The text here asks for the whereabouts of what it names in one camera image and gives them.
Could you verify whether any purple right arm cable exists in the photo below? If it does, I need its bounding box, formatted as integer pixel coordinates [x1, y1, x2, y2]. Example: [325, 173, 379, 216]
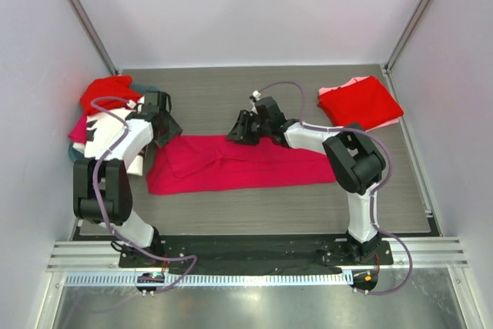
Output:
[253, 80, 415, 297]

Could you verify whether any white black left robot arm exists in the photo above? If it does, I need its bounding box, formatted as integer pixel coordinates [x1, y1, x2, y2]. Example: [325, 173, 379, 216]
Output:
[73, 91, 182, 267]

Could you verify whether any right aluminium frame post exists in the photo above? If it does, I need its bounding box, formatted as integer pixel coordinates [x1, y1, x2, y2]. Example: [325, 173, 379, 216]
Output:
[384, 0, 458, 72]

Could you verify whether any aluminium front rail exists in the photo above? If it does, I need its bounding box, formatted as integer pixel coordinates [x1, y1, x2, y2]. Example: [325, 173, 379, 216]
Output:
[47, 237, 468, 271]

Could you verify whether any aluminium frame post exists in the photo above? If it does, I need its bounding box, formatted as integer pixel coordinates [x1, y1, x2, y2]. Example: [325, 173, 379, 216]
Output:
[384, 0, 458, 72]
[67, 0, 119, 76]

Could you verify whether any magenta pink t shirt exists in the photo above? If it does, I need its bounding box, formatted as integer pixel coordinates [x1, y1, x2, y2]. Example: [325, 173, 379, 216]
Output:
[146, 136, 336, 196]

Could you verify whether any left aluminium frame post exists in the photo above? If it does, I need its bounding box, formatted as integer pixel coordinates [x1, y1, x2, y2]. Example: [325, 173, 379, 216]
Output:
[67, 0, 119, 76]

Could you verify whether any slotted white cable duct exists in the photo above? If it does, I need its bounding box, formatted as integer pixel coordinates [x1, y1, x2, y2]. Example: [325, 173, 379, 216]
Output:
[65, 270, 353, 288]

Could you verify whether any red t shirt in basket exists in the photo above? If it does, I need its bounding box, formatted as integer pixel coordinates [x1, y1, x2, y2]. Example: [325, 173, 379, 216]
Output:
[80, 76, 143, 116]

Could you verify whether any white black printed t shirt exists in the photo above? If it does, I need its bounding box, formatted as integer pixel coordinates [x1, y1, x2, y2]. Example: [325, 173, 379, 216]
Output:
[71, 108, 153, 176]

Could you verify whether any folded red t shirt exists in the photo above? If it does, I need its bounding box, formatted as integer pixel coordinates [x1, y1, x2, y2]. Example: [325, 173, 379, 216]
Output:
[317, 76, 405, 129]

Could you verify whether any teal laundry basket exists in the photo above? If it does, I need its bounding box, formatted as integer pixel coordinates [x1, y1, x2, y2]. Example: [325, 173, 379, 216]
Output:
[68, 82, 159, 162]

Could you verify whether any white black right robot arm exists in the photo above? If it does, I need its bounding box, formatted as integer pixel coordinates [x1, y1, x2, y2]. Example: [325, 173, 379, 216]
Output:
[226, 96, 386, 264]

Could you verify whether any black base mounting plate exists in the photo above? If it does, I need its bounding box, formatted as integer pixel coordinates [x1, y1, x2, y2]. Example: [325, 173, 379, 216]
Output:
[117, 233, 394, 277]

